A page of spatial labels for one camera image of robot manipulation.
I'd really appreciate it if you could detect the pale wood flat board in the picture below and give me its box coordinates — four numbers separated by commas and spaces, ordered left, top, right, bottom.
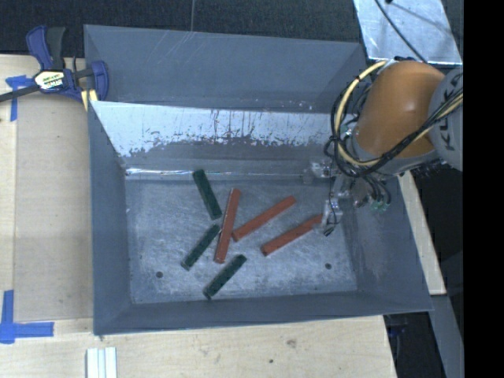
13, 91, 95, 323

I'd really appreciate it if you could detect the grey metal bin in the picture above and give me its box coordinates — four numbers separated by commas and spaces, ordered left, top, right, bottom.
83, 24, 435, 336

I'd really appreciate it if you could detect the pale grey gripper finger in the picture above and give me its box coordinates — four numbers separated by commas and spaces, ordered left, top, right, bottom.
321, 200, 335, 228
323, 209, 343, 237

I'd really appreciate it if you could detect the red-brown flat block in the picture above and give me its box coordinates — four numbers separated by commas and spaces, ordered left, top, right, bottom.
260, 213, 325, 258
231, 195, 298, 243
213, 187, 243, 265

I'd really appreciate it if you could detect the dark green flat block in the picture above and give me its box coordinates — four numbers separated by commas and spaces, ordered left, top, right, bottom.
191, 169, 224, 221
202, 254, 249, 301
180, 223, 222, 272

